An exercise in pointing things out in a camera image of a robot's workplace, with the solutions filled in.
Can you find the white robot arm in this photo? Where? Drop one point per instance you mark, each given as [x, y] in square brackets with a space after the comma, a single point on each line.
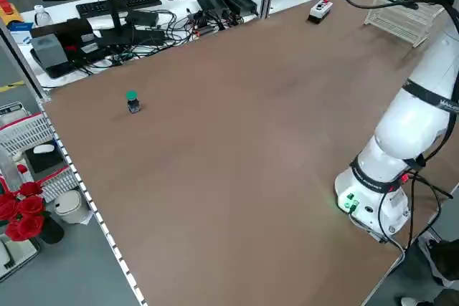
[405, 123]

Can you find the black docking station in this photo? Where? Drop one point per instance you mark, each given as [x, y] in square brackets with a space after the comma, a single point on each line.
[143, 17]

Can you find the grey control box with buttons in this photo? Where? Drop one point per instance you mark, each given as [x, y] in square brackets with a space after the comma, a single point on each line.
[319, 12]

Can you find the black keyboard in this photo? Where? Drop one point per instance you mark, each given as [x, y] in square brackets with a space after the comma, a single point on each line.
[138, 0]

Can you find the black monitor stand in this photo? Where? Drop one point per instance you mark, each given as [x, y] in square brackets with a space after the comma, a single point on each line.
[113, 5]

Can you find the small white bin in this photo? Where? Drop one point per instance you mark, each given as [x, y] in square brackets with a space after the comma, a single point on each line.
[68, 206]

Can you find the white computer mouse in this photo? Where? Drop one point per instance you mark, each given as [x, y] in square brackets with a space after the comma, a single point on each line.
[43, 149]

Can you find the black mouse pad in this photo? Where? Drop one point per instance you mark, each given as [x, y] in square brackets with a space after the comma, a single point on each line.
[44, 162]

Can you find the dark brown box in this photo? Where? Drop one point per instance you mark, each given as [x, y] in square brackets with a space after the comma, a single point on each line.
[71, 28]

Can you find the grey box device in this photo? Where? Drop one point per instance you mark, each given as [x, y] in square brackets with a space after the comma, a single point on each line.
[48, 51]

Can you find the black vase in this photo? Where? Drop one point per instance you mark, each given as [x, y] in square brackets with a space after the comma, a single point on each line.
[53, 233]

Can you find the white plastic basket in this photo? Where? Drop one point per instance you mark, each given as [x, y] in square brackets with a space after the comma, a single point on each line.
[21, 134]

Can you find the clear bottle with white cap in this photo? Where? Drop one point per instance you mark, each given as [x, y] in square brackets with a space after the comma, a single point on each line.
[41, 18]

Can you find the red roses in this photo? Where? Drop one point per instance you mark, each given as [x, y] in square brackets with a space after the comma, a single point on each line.
[27, 227]

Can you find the blue box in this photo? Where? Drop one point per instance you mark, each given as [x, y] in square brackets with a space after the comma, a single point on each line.
[19, 26]

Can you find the white tray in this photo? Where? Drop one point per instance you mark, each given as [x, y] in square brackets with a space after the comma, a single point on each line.
[21, 256]

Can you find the person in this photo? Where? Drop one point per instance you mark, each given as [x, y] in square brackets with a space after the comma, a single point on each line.
[444, 259]

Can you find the green push button switch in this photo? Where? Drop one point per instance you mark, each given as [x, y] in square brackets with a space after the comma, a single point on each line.
[132, 96]

